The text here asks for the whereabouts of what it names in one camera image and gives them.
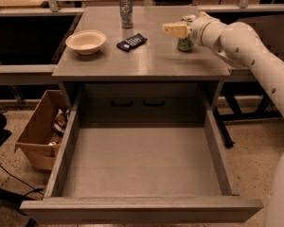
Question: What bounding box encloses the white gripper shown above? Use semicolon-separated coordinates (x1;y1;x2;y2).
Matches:
162;11;226;46

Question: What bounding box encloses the green soda can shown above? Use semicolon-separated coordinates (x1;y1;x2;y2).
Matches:
177;37;194;52

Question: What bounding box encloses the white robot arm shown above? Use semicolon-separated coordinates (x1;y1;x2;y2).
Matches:
162;11;284;227

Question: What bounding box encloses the silver tall can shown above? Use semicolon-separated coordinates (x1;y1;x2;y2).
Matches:
119;0;133;28

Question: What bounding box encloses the grey cabinet with top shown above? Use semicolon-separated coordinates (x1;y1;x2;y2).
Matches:
53;7;229;127

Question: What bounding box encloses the open grey top drawer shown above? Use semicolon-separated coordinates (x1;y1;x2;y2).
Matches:
19;84;264;224

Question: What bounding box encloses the dark blue snack packet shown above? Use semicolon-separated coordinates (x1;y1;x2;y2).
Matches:
116;33;148;52

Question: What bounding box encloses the white paper bowl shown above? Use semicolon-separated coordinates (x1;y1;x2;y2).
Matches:
65;30;106;55

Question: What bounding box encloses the cardboard box with trash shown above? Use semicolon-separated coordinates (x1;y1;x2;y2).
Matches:
15;90;67;170

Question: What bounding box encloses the black drawer handle right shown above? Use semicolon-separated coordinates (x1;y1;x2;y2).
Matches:
142;97;165;107

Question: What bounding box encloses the black drawer handle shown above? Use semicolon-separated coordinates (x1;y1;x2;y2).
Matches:
111;97;133;107
142;97;165;107

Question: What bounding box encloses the black drawer handle left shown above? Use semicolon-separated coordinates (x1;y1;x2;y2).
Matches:
111;97;133;107

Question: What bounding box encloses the black floor cable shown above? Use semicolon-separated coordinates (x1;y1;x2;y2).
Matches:
0;156;45;218

